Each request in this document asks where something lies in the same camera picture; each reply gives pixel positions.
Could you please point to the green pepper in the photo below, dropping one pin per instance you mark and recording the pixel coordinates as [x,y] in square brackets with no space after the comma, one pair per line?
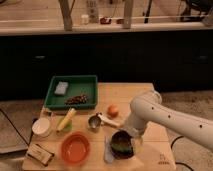
[123,146]

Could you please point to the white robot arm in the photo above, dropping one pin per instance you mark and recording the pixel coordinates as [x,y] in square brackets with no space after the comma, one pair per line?
[147,107]

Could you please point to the dark purple bowl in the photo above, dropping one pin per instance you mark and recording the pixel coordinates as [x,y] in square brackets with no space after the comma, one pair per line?
[119,136]

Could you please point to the orange bowl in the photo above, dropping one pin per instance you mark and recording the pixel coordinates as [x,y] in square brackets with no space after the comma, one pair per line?
[75,149]

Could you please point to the orange tomato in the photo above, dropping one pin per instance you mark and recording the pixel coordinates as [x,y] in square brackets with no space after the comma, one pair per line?
[112,111]

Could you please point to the green plastic tray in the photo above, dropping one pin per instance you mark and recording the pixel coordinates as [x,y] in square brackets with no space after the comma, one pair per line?
[78,85]

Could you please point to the brown nut cluster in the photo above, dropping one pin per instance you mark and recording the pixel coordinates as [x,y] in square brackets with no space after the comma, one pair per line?
[80,99]

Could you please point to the grey sponge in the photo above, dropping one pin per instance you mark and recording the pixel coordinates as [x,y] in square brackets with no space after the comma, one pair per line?
[61,88]

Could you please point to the red object on shelf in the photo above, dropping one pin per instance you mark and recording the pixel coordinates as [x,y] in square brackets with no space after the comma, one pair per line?
[105,20]

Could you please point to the small white jar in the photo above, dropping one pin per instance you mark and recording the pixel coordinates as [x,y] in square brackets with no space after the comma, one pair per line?
[85,19]

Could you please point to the brown white rectangular block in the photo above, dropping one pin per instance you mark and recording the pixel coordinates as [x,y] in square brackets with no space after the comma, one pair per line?
[40,154]

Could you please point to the metal measuring cup white handle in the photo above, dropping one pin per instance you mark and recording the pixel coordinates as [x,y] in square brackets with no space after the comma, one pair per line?
[95,122]

